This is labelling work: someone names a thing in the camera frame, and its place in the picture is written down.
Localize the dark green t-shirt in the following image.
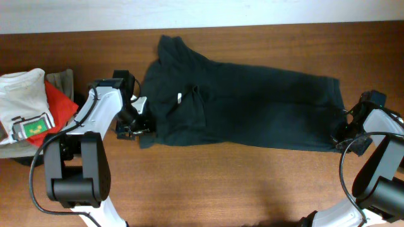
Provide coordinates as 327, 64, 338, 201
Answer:
140, 36, 347, 152

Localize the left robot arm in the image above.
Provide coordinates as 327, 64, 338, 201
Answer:
43, 70, 155, 226

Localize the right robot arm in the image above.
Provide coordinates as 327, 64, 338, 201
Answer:
298, 90, 403, 227

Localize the red folded t-shirt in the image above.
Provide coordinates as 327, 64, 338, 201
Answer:
27, 81, 78, 147

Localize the beige folded t-shirt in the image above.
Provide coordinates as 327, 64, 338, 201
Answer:
1, 69, 74, 158

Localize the white t-shirt with print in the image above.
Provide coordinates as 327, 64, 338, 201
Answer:
1, 68, 56, 145

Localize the black folded garment bottom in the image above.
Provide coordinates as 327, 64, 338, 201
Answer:
12, 91, 89, 168

